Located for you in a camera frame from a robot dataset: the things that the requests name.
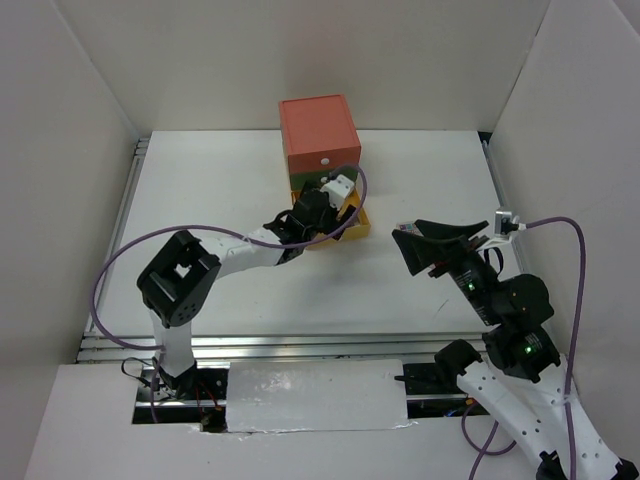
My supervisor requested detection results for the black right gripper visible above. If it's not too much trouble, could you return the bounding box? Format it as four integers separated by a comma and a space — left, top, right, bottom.
390, 216, 501, 322

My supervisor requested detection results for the colourful square eyeshadow palette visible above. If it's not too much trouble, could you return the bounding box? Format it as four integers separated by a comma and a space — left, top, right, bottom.
396, 222, 422, 236

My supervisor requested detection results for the green drawer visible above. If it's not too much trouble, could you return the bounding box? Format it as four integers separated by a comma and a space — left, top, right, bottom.
289, 167, 358, 191

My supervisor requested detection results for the yellow bottom drawer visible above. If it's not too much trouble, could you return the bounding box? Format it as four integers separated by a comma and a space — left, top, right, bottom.
309, 190, 371, 250

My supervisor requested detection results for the red top drawer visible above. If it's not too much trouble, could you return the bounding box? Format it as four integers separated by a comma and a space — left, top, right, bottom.
286, 146, 361, 174

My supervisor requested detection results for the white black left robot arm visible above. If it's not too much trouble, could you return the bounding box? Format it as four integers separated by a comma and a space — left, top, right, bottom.
137, 175, 356, 399

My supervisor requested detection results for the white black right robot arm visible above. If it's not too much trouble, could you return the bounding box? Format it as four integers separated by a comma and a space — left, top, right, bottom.
392, 211, 639, 479

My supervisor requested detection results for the red drawer cabinet shell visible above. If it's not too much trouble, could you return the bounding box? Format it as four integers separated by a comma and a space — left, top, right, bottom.
278, 94, 362, 164

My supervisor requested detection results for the white foil covered panel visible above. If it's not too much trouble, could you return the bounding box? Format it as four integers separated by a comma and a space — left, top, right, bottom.
226, 359, 410, 433

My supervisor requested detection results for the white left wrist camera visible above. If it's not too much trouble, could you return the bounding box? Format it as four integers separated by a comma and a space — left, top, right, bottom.
320, 174, 355, 210

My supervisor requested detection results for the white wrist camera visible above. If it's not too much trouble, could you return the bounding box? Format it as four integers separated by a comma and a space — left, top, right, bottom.
320, 174, 355, 210
482, 207, 521, 249

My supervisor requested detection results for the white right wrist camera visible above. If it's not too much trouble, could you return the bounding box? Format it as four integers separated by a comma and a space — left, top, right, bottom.
482, 207, 521, 249

